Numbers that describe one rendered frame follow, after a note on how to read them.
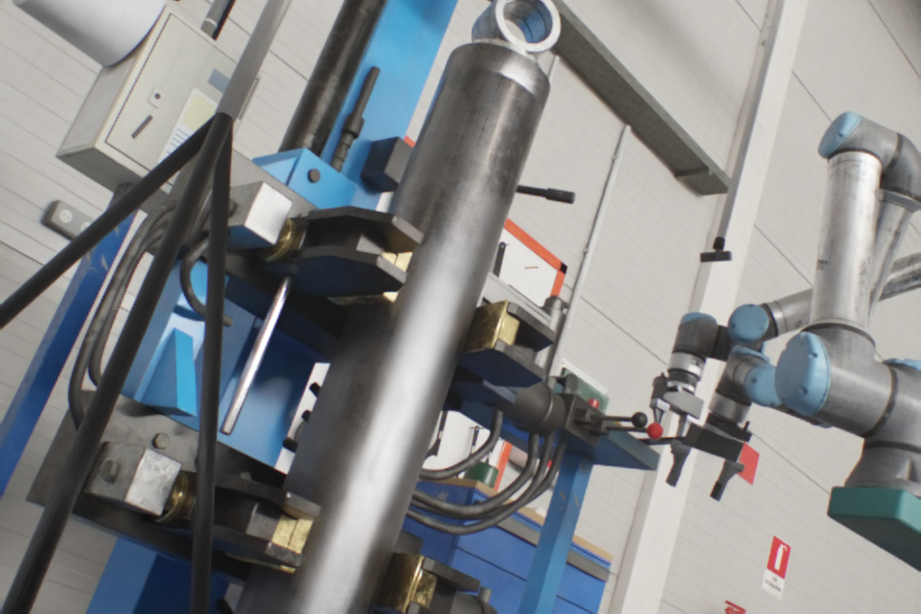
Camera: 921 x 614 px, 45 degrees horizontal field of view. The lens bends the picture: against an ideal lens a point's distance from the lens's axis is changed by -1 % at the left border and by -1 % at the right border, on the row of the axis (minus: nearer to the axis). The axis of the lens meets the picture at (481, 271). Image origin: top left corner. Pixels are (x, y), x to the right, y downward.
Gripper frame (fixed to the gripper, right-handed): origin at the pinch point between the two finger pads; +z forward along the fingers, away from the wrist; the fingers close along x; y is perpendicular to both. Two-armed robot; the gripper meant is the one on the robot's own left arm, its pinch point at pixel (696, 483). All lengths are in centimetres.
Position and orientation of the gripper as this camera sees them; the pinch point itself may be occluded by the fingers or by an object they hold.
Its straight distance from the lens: 267.0
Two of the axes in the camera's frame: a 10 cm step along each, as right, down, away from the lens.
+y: -3.5, -2.0, 9.1
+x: -8.5, -3.3, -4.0
